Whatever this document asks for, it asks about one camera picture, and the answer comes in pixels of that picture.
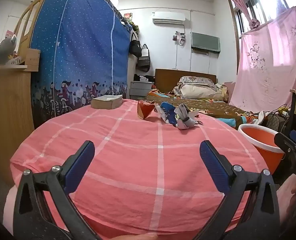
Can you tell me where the grey wrapper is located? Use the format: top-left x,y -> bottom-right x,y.
174,104 -> 203,130

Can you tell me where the wooden arched bed frame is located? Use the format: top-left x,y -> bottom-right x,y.
13,0 -> 48,55

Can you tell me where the wooden cabinet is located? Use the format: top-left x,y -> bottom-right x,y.
0,65 -> 36,183

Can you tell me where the black cloth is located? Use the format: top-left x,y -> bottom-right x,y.
134,74 -> 155,82

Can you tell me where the blue dotted fabric wardrobe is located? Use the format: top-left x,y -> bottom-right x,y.
29,0 -> 131,123

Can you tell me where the wall socket with white cable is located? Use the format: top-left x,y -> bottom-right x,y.
173,31 -> 186,47

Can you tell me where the white blue plastic wrapper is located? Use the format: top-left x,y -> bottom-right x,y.
155,102 -> 181,125

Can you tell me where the orange bin with white rim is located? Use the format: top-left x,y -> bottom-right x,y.
238,124 -> 286,172

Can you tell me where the black handbag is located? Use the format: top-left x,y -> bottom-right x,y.
129,32 -> 142,57

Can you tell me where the white air conditioner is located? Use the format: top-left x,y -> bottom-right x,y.
152,10 -> 186,25

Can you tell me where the thick old book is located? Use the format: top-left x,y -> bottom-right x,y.
91,95 -> 123,110

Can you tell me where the person's left hand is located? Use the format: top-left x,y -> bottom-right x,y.
113,234 -> 159,240

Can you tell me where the pink plaid tablecloth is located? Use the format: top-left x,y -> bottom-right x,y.
3,99 -> 269,240

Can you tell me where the pale pink underlay cloth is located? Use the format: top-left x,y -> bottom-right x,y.
3,186 -> 21,230

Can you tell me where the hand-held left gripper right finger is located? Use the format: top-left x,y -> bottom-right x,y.
199,140 -> 281,240

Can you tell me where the bed with patterned blanket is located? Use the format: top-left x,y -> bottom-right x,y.
144,89 -> 263,129

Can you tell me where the pink embroidered hanging sheet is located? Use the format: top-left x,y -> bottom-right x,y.
229,5 -> 296,113

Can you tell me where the beige folded quilt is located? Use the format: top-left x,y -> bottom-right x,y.
181,84 -> 222,99

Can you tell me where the white nightstand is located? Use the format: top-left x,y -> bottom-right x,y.
130,81 -> 155,100

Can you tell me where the white basket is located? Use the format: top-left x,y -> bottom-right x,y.
5,56 -> 26,67

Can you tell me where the black wire fan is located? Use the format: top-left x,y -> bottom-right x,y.
264,112 -> 286,133

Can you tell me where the wooden headboard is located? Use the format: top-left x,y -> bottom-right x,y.
155,68 -> 217,93

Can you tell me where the green cloth covered television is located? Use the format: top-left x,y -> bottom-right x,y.
191,32 -> 220,54

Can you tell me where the grey hanging bag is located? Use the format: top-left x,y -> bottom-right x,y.
136,55 -> 151,72

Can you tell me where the barred window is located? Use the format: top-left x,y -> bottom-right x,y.
231,0 -> 296,30

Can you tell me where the floral pillow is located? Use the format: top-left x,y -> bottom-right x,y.
179,76 -> 214,87

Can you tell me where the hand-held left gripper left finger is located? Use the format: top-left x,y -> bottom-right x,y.
12,140 -> 101,240

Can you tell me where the red wrapper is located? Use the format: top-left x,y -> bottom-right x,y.
137,100 -> 156,120

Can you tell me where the grey plush toy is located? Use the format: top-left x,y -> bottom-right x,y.
0,34 -> 18,66

